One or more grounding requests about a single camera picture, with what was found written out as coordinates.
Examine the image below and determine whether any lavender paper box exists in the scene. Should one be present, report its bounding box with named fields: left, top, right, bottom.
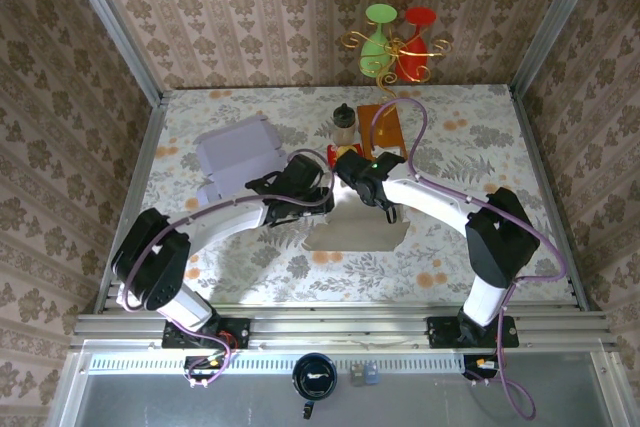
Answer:
left=193, top=115, right=290, bottom=208

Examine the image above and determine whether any red snack packet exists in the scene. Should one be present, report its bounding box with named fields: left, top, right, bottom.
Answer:
left=326, top=142, right=364, bottom=168

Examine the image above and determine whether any red wine glass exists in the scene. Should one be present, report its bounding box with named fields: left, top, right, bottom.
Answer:
left=392, top=6, right=437, bottom=84

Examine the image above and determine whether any green wine glass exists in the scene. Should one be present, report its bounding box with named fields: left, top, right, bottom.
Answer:
left=358, top=2, right=400, bottom=79

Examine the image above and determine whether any perforated metal strip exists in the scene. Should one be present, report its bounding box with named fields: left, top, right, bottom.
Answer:
left=87, top=352, right=464, bottom=376

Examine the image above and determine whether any black connector block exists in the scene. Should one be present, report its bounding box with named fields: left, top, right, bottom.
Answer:
left=183, top=355, right=226, bottom=382
left=462, top=354, right=504, bottom=382

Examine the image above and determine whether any grey metal shelf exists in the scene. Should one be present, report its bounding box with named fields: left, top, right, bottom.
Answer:
left=49, top=346, right=640, bottom=427

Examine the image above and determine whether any gold wire rack wooden base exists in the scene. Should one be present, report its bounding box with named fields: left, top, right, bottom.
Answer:
left=341, top=20, right=454, bottom=163

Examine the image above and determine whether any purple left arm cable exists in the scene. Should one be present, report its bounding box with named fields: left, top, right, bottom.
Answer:
left=118, top=148, right=337, bottom=391

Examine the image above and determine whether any aluminium frame rail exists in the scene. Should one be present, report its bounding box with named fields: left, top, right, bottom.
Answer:
left=69, top=302, right=619, bottom=348

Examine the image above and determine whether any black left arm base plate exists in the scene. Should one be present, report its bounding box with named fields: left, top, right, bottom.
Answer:
left=160, top=317, right=251, bottom=351

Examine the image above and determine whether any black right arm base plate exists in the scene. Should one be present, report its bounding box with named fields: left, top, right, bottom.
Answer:
left=427, top=315, right=520, bottom=350

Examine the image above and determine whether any aluminium table side rail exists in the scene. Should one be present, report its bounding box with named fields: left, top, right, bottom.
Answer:
left=509, top=86, right=591, bottom=311
left=94, top=96, right=169, bottom=313

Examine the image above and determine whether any aluminium frame post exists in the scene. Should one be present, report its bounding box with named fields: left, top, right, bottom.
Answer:
left=57, top=0, right=166, bottom=106
left=509, top=0, right=609, bottom=93

